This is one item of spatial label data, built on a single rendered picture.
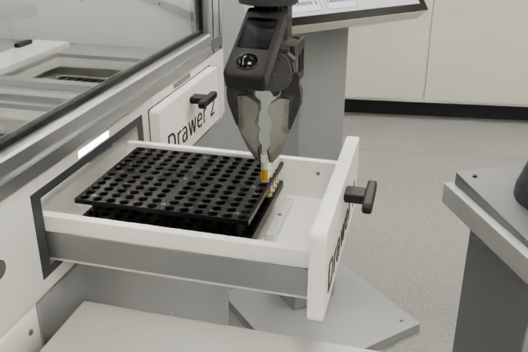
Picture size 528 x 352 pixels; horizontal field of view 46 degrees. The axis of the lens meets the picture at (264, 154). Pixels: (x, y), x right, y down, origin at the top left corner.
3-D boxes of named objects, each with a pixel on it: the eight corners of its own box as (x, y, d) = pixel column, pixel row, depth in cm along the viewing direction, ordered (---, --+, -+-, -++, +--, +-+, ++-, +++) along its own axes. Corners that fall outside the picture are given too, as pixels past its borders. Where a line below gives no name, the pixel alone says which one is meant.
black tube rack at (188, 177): (283, 203, 88) (283, 161, 86) (248, 269, 73) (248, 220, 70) (141, 185, 94) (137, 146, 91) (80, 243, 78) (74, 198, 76)
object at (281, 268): (342, 198, 90) (344, 160, 88) (309, 301, 67) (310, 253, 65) (96, 170, 100) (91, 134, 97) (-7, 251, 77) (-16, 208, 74)
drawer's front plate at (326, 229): (355, 203, 92) (360, 135, 88) (322, 324, 66) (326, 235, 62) (343, 203, 92) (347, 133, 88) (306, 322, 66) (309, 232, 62)
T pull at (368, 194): (376, 188, 78) (377, 179, 78) (371, 216, 72) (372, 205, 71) (348, 185, 79) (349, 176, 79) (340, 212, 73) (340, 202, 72)
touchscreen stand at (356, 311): (419, 331, 191) (459, -6, 151) (298, 386, 169) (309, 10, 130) (323, 256, 230) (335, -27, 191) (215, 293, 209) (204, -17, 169)
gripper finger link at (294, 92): (303, 126, 77) (302, 57, 73) (301, 131, 75) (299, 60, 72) (267, 125, 78) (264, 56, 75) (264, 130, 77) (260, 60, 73)
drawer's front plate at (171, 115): (218, 118, 128) (218, 66, 123) (163, 174, 102) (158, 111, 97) (210, 117, 128) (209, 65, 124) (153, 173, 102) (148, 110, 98)
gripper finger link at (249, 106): (269, 147, 84) (273, 82, 80) (258, 164, 79) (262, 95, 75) (247, 144, 85) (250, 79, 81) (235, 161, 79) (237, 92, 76)
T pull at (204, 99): (218, 97, 114) (218, 90, 114) (203, 110, 107) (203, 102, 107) (199, 96, 115) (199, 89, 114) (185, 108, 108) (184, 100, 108)
